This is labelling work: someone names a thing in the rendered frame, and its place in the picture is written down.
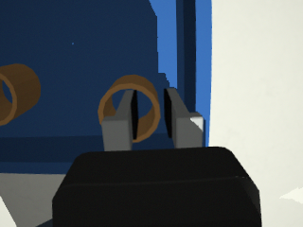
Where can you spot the bronze bushing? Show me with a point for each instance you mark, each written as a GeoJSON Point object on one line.
{"type": "Point", "coordinates": [146, 124]}
{"type": "Point", "coordinates": [25, 89]}

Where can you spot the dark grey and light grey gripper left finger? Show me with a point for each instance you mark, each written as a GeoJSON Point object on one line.
{"type": "Point", "coordinates": [116, 129]}

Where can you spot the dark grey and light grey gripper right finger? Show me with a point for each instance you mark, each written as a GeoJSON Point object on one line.
{"type": "Point", "coordinates": [188, 126]}

